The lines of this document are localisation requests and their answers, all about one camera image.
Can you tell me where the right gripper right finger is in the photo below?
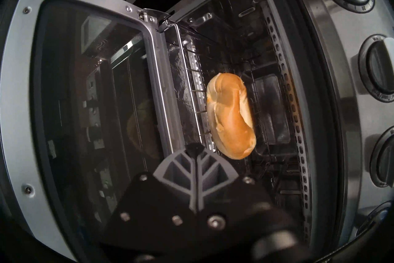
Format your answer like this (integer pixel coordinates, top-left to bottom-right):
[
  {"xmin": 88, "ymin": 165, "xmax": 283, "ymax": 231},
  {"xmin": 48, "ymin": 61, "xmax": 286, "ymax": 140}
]
[{"xmin": 198, "ymin": 153, "xmax": 293, "ymax": 245}]

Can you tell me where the glass toaster oven door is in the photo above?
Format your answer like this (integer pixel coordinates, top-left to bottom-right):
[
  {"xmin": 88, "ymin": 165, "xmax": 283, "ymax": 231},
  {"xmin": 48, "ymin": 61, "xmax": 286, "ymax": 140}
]
[{"xmin": 0, "ymin": 0, "xmax": 185, "ymax": 263}]

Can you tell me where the foil covered crumb tray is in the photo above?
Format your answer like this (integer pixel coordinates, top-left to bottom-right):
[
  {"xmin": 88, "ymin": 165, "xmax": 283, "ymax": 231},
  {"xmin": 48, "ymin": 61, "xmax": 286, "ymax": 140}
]
[{"xmin": 168, "ymin": 44, "xmax": 200, "ymax": 146}]

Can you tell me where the golden brown bagel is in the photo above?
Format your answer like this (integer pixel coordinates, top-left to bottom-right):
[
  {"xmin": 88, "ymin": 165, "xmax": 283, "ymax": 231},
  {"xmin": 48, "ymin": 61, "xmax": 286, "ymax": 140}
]
[{"xmin": 206, "ymin": 73, "xmax": 256, "ymax": 160}]

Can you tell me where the stainless steel toaster oven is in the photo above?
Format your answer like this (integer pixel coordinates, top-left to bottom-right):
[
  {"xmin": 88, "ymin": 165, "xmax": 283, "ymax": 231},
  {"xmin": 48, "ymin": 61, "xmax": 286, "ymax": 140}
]
[{"xmin": 132, "ymin": 0, "xmax": 394, "ymax": 263}]

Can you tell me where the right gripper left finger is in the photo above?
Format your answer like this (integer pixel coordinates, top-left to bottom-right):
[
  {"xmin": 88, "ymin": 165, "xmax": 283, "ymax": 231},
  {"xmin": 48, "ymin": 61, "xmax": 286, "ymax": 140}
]
[{"xmin": 99, "ymin": 144, "xmax": 198, "ymax": 245}]

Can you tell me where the steel oven wire rack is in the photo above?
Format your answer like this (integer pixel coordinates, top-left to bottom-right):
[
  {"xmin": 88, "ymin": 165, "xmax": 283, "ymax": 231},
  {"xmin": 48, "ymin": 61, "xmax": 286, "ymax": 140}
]
[{"xmin": 172, "ymin": 24, "xmax": 271, "ymax": 161}]

